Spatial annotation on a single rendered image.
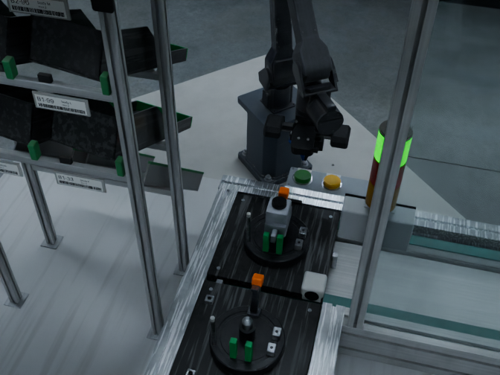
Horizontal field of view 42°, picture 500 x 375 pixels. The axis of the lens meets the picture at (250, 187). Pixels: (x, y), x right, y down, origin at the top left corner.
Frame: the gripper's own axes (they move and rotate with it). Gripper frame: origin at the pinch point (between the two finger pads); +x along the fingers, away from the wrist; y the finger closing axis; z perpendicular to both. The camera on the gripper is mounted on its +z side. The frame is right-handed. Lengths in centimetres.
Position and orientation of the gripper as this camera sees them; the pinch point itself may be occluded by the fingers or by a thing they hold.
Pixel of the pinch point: (305, 148)
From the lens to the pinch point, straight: 149.0
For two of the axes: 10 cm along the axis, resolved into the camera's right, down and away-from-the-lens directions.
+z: -2.2, 6.8, -6.9
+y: 9.8, 1.6, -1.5
